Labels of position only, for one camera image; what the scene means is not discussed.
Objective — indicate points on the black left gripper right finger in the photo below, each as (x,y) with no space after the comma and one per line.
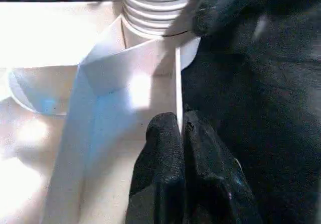
(210,194)

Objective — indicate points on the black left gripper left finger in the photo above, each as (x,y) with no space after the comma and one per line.
(158,184)

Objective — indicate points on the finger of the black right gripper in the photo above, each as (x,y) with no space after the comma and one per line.
(225,8)

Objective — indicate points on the white plastic table leg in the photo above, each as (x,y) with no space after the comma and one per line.
(155,8)

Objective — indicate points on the black work mat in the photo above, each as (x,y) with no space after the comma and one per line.
(281,133)

